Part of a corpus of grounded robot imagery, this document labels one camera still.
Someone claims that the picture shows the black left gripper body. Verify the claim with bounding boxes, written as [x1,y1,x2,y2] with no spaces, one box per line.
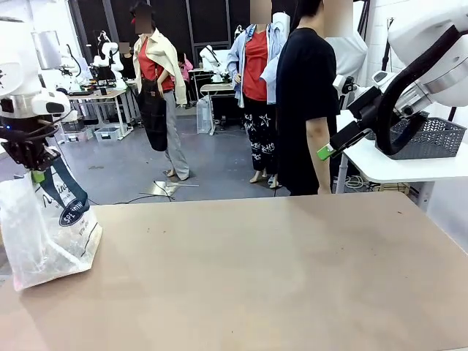
[0,137,62,173]

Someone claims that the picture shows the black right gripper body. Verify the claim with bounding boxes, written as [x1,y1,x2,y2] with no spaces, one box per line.
[347,86,383,127]

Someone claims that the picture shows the translucent shopping bag navy handles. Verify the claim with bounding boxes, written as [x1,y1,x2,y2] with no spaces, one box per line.
[0,156,103,293]

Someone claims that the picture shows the grey plastic basket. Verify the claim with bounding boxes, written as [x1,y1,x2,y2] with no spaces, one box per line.
[366,111,468,161]

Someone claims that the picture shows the person's right forearm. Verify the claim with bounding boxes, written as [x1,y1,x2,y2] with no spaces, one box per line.
[306,133,332,186]

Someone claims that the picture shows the figure in white shirt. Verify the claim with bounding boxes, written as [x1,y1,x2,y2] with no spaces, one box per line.
[326,31,369,89]

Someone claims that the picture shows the grey storage crate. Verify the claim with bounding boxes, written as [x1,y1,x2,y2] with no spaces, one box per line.
[60,118,87,133]

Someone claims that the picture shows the white side table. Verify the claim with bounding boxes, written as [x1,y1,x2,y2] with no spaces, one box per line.
[334,108,468,213]

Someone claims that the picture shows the person in black t-shirt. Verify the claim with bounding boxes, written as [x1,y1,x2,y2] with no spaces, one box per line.
[276,0,355,197]

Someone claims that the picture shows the clear plastic storage box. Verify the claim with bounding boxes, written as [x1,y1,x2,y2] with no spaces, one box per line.
[94,126,124,143]

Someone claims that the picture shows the black leaning poles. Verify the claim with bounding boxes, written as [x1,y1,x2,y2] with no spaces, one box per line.
[358,0,372,36]

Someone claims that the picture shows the wooden top work table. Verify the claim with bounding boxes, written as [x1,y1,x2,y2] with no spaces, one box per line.
[65,87,142,139]

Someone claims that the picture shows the grey board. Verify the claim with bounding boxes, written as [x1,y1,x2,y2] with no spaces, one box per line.
[31,30,62,71]

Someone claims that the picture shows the mannequin with blue shirt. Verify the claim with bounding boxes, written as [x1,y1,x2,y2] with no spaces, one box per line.
[226,0,279,184]

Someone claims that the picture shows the seated person in dark clothes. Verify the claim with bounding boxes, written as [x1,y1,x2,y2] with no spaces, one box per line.
[118,42,139,80]

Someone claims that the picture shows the small beige top table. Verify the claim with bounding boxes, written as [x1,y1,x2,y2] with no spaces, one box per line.
[200,83,235,132]

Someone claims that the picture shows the clear plastic container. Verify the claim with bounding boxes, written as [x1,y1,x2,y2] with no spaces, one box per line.
[196,95,214,135]

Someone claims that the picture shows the seated person in pink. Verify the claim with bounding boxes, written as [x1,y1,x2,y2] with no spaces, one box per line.
[177,52,195,109]

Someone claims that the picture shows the black right arm cable sleeve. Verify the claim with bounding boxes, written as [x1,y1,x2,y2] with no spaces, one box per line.
[374,24,468,158]

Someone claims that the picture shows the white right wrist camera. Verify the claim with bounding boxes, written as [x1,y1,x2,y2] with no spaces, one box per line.
[332,74,356,97]

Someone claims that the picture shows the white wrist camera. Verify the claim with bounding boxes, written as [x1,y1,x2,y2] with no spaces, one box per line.
[332,74,356,97]
[58,108,80,124]

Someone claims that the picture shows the white cable bundle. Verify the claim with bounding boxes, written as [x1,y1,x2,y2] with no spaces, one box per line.
[343,174,371,192]

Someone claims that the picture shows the black camera tripod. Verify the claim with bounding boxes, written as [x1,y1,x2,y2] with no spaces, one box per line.
[381,16,398,72]

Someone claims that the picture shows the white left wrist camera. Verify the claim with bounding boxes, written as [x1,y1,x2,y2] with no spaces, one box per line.
[58,108,80,124]

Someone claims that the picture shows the black floor cable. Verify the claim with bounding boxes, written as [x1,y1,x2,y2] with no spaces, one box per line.
[87,192,176,205]

